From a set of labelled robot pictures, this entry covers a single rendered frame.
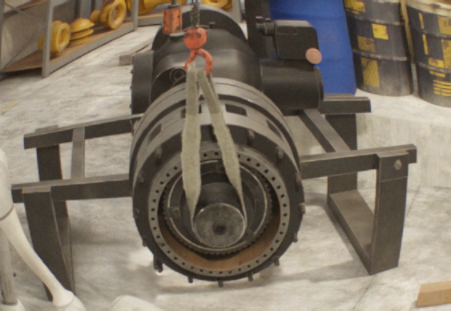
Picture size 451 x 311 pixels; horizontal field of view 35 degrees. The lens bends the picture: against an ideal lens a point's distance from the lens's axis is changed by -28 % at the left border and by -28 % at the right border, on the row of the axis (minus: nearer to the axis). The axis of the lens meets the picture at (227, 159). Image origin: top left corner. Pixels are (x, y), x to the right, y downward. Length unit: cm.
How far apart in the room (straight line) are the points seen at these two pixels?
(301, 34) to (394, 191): 87
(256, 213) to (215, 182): 18
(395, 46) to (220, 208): 330
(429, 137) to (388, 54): 82
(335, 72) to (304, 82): 139
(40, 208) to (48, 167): 108
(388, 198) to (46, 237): 165
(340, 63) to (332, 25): 29
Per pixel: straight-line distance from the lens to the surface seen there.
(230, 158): 264
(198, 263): 282
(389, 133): 528
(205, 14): 515
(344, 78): 555
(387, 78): 576
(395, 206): 401
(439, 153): 524
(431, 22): 556
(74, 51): 1019
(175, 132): 272
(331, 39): 545
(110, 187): 378
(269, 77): 410
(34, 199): 375
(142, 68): 404
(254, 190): 280
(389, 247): 409
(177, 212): 281
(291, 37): 409
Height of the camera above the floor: 186
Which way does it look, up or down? 18 degrees down
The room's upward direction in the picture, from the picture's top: 3 degrees counter-clockwise
